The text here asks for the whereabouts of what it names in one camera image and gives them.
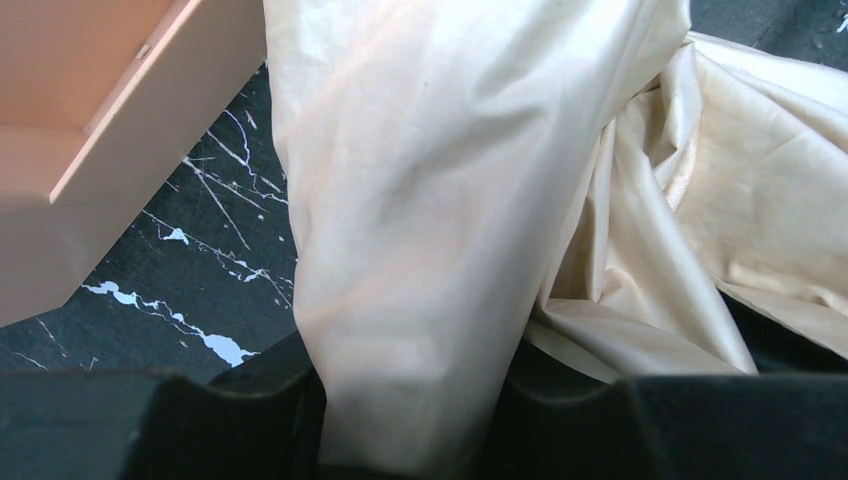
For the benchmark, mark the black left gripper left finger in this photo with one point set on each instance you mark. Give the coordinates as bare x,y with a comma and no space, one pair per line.
259,420

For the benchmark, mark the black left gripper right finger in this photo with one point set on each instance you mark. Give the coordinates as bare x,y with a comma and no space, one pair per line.
553,422

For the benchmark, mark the orange plastic desk organizer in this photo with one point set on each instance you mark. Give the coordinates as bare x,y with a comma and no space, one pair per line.
100,101

